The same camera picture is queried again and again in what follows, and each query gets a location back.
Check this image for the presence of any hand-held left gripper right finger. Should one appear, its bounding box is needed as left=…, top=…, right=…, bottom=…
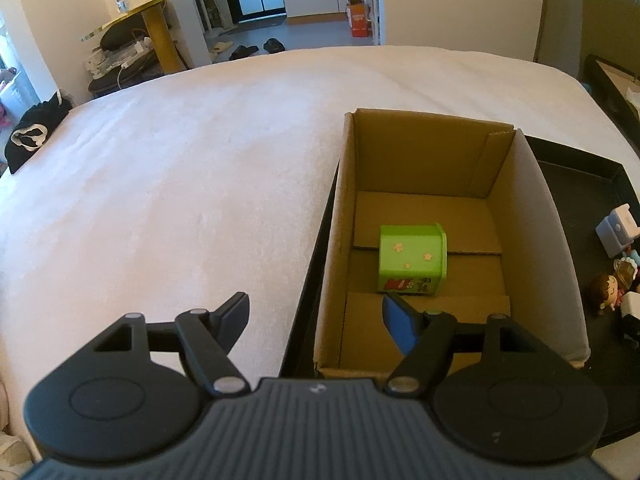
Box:
left=381, top=292, right=547, bottom=397

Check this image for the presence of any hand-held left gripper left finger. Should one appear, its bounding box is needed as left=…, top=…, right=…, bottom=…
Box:
left=92, top=291, right=251, bottom=398

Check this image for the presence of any green tin box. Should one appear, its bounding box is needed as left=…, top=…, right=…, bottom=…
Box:
left=376, top=223, right=449, bottom=297

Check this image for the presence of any brown cardboard box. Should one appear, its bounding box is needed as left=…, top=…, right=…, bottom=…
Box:
left=314, top=108, right=590, bottom=380

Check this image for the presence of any brown-haired doll figurine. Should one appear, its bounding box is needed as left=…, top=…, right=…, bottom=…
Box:
left=586, top=272, right=623, bottom=317

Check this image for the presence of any black tray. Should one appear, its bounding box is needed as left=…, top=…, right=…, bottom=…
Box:
left=278, top=134, right=640, bottom=448

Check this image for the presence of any white block figurine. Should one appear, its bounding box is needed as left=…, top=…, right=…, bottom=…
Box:
left=620, top=291, right=640, bottom=343

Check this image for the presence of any white cube toy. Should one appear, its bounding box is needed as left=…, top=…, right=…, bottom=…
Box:
left=596, top=203, right=640, bottom=258

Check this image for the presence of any black bag with white print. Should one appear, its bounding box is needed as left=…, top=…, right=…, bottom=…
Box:
left=4, top=91, right=73, bottom=175

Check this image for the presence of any white power strip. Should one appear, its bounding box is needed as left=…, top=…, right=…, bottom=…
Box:
left=112, top=35, right=153, bottom=68

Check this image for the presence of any round yellow table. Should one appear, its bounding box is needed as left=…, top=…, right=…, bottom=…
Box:
left=77, top=0, right=226, bottom=73

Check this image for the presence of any orange cardboard box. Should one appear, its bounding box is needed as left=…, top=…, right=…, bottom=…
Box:
left=346, top=0, right=372, bottom=38

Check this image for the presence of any black box with cardboard lining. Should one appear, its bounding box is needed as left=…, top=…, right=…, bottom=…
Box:
left=582, top=54, right=640, bottom=121

